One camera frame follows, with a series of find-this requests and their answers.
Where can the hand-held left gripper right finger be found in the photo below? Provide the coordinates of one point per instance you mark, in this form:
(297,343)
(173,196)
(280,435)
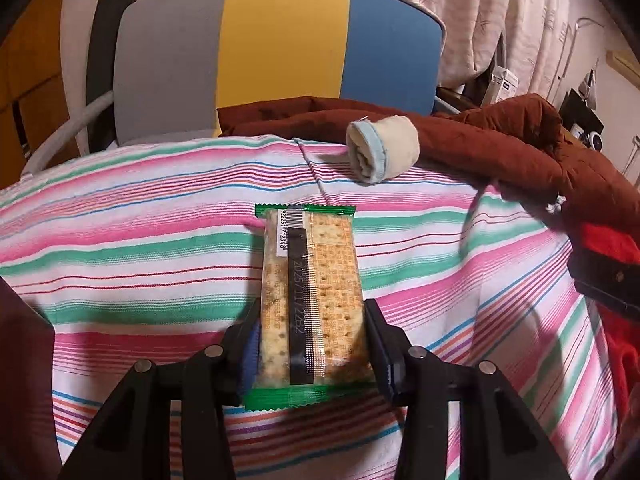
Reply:
(385,365)

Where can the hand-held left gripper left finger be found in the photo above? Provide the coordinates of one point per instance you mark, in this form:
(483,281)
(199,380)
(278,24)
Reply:
(248,360)

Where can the cracker packet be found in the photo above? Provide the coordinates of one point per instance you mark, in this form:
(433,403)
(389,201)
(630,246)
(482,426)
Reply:
(310,285)

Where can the striped tablecloth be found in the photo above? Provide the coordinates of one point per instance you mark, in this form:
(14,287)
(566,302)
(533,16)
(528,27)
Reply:
(150,240)

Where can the rolled beige cloth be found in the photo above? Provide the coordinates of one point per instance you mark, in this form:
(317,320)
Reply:
(385,145)

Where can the dark red blanket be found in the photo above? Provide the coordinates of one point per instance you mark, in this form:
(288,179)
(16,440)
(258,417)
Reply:
(500,145)

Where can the white carton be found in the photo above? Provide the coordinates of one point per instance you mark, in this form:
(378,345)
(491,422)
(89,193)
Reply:
(502,85)

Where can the black device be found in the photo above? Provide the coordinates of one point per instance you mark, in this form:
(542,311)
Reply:
(580,107)

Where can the grey yellow blue chair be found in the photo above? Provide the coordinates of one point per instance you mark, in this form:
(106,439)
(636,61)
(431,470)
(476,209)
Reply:
(280,35)

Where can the pale starfish print curtain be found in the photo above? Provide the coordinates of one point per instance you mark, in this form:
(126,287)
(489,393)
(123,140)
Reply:
(475,10)

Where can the metal pipe rack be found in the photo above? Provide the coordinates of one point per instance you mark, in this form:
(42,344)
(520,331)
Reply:
(575,50)

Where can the wooden wardrobe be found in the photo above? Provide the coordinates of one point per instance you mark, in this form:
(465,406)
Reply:
(30,60)

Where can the small white round camera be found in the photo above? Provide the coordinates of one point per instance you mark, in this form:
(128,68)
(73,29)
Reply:
(594,140)

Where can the wall air conditioner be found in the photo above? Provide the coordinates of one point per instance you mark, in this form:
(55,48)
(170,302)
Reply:
(622,62)

